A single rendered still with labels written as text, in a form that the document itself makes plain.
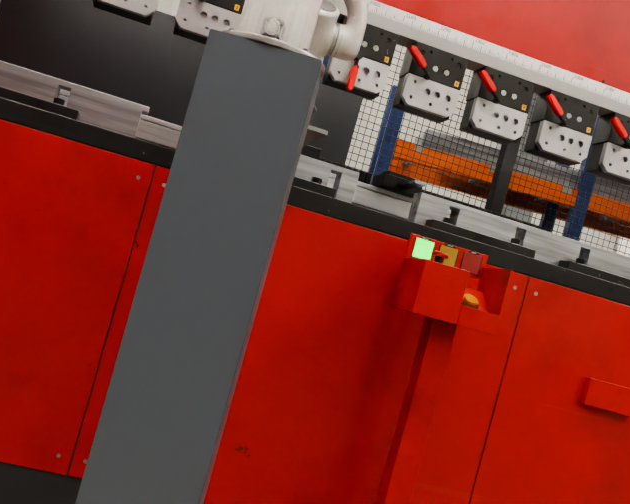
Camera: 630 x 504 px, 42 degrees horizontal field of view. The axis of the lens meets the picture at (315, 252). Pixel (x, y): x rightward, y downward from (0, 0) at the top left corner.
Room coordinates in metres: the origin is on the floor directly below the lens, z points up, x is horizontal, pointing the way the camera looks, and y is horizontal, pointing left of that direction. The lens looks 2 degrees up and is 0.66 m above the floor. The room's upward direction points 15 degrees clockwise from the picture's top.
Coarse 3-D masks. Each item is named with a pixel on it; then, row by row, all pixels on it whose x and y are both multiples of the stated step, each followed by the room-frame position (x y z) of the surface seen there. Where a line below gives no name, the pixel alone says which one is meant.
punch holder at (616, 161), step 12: (600, 120) 2.29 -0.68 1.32; (624, 120) 2.23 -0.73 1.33; (600, 132) 2.28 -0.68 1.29; (612, 132) 2.23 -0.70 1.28; (600, 144) 2.27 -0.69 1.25; (612, 144) 2.23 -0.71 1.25; (600, 156) 2.24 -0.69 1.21; (612, 156) 2.23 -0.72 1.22; (624, 156) 2.24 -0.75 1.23; (588, 168) 2.30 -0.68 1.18; (600, 168) 2.25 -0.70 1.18; (612, 168) 2.23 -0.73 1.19; (624, 168) 2.24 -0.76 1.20; (612, 180) 2.32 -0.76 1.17; (624, 180) 2.28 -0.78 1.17
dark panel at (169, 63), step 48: (0, 0) 2.38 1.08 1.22; (48, 0) 2.41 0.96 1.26; (0, 48) 2.39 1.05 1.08; (48, 48) 2.41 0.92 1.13; (96, 48) 2.44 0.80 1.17; (144, 48) 2.47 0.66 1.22; (192, 48) 2.50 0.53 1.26; (144, 96) 2.48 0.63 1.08; (336, 96) 2.61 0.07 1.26; (336, 144) 2.62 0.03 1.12
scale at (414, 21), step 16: (368, 0) 2.06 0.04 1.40; (384, 16) 2.07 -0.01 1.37; (400, 16) 2.08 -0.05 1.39; (416, 16) 2.09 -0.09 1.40; (432, 32) 2.10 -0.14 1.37; (448, 32) 2.11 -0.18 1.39; (480, 48) 2.13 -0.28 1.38; (496, 48) 2.14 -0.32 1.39; (528, 64) 2.17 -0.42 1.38; (544, 64) 2.18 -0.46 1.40; (560, 80) 2.19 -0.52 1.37; (576, 80) 2.20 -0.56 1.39; (592, 80) 2.21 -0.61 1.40; (608, 96) 2.22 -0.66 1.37; (624, 96) 2.23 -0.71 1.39
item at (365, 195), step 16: (64, 96) 2.17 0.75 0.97; (144, 128) 2.22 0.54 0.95; (160, 128) 2.23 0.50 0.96; (176, 128) 2.24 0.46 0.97; (160, 144) 2.24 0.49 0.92; (176, 144) 2.24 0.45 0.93; (368, 192) 2.37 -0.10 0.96; (384, 192) 2.38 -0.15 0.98; (368, 208) 2.38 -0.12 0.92; (384, 208) 2.38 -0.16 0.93; (400, 208) 2.39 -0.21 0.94
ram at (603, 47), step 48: (336, 0) 2.04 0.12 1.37; (384, 0) 2.07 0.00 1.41; (432, 0) 2.10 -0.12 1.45; (480, 0) 2.13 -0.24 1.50; (528, 0) 2.16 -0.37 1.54; (576, 0) 2.19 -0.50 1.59; (624, 0) 2.22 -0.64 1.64; (528, 48) 2.16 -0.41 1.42; (576, 48) 2.19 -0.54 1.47; (624, 48) 2.22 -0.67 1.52; (576, 96) 2.20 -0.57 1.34
